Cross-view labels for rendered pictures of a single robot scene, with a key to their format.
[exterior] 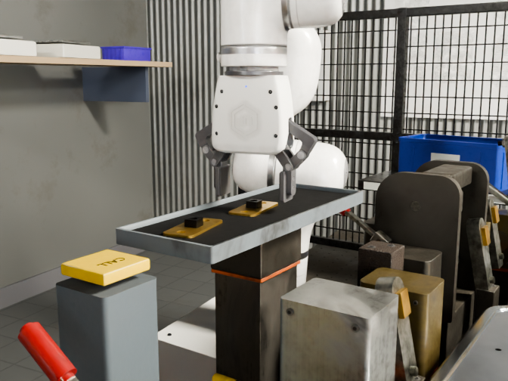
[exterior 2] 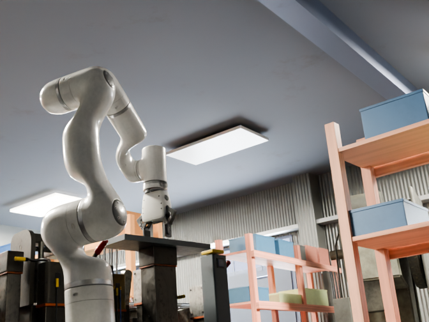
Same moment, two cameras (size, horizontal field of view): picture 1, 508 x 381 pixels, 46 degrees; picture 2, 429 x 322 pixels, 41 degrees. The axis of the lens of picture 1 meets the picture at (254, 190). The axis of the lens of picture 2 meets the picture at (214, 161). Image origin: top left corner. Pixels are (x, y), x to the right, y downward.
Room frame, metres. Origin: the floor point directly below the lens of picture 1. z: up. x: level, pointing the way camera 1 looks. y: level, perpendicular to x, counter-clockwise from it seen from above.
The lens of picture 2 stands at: (2.58, 0.52, 0.78)
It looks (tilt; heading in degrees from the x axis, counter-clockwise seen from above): 19 degrees up; 190
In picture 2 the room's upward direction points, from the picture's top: 4 degrees counter-clockwise
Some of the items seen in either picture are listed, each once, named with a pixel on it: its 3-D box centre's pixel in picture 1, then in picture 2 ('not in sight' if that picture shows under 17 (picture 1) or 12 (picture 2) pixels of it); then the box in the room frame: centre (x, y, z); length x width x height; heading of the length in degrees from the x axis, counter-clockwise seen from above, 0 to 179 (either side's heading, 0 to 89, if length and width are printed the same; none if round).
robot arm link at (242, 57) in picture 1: (252, 59); (155, 188); (0.78, 0.00, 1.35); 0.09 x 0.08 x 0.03; 65
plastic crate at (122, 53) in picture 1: (126, 54); not in sight; (3.80, 0.79, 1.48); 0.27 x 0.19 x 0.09; 153
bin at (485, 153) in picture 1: (456, 160); not in sight; (1.73, -0.59, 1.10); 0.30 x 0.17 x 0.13; 47
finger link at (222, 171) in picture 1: (215, 169); (170, 226); (0.80, 0.05, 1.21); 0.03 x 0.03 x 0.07; 65
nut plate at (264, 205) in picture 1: (254, 205); not in sight; (0.78, 0.00, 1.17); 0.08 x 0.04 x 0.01; 155
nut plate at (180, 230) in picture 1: (193, 223); not in sight; (0.68, 0.07, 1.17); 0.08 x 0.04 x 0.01; 158
